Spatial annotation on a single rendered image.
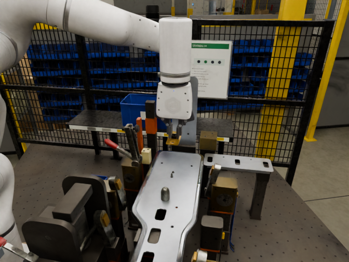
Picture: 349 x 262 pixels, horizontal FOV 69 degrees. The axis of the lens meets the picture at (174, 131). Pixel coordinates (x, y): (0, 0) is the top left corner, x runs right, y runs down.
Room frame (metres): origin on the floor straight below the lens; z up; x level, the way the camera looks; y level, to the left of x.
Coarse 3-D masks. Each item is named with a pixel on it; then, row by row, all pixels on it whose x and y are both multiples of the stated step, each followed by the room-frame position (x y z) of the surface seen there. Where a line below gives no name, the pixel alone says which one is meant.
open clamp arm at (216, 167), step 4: (216, 164) 0.74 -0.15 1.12; (220, 164) 0.74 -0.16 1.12; (212, 168) 0.73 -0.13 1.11; (216, 168) 0.72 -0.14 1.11; (220, 168) 0.72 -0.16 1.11; (212, 172) 0.73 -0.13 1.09; (216, 172) 0.72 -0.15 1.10; (212, 176) 0.72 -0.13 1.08; (216, 176) 0.72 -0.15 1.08; (208, 180) 0.76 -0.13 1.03; (212, 180) 0.72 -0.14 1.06; (216, 180) 0.72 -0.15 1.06; (208, 184) 0.73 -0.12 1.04; (208, 188) 0.72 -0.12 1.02; (208, 192) 0.72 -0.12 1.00; (208, 196) 0.72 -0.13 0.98
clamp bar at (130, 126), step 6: (126, 126) 0.84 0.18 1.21; (132, 126) 0.85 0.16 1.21; (138, 126) 0.84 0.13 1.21; (126, 132) 0.83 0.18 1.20; (132, 132) 0.86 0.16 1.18; (132, 138) 0.83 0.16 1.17; (132, 144) 0.83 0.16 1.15; (132, 150) 0.83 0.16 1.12; (138, 150) 0.86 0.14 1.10; (132, 156) 0.83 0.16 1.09; (138, 156) 0.86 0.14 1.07
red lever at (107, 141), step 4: (104, 140) 0.86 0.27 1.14; (108, 140) 0.86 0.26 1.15; (108, 144) 0.85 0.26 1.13; (112, 144) 0.85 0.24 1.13; (116, 144) 0.86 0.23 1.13; (116, 148) 0.85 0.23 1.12; (120, 148) 0.86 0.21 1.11; (120, 152) 0.85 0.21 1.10; (124, 152) 0.85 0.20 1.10; (128, 152) 0.86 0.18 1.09; (128, 156) 0.84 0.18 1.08
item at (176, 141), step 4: (172, 132) 0.72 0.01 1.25; (176, 132) 0.72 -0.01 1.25; (172, 136) 0.68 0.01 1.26; (180, 136) 0.70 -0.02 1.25; (168, 140) 0.67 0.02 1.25; (172, 140) 0.67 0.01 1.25; (176, 140) 0.67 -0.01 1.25; (168, 144) 0.65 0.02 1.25; (172, 144) 0.65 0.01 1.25; (176, 144) 0.65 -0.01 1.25
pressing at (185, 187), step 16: (160, 160) 0.94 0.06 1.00; (176, 160) 0.94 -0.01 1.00; (192, 160) 0.94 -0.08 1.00; (160, 176) 0.82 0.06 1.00; (176, 176) 0.82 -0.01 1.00; (192, 176) 0.82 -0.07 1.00; (144, 192) 0.73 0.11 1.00; (160, 192) 0.73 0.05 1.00; (176, 192) 0.73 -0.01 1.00; (192, 192) 0.73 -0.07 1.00; (144, 208) 0.65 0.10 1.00; (160, 208) 0.65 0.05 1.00; (176, 208) 0.65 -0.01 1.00; (192, 208) 0.65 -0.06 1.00; (144, 224) 0.58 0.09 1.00; (160, 224) 0.58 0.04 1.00; (176, 224) 0.58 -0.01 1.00; (192, 224) 0.58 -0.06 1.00; (144, 240) 0.52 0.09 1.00; (160, 240) 0.52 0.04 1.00; (176, 240) 0.52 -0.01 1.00; (160, 256) 0.47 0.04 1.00; (176, 256) 0.47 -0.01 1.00
